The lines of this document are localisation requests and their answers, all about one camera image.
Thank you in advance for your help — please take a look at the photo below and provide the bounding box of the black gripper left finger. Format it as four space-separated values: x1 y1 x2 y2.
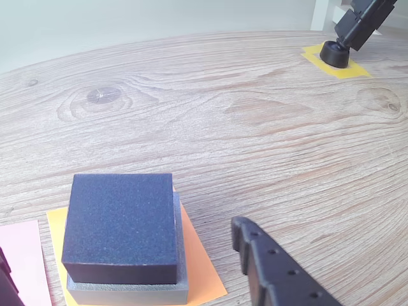
0 247 26 306

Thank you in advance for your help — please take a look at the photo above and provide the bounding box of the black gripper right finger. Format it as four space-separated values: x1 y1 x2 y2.
231 216 344 306

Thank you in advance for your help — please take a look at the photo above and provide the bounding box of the large black block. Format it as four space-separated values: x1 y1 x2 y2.
66 187 190 306

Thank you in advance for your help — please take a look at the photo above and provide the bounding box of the medium black block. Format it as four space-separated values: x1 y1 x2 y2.
61 173 179 286

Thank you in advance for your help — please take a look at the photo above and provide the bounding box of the pink paper sheet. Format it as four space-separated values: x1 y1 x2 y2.
0 219 54 306

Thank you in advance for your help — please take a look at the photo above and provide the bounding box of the orange paper sheet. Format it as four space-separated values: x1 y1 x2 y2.
47 187 229 306

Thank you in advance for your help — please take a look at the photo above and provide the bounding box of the yellow paper sheet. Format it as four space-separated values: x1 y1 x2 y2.
301 41 373 80

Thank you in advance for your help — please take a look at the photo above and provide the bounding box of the white furniture piece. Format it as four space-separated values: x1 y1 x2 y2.
310 0 408 36

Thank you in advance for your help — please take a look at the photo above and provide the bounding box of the black stand leg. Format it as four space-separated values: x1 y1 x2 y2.
333 0 399 52

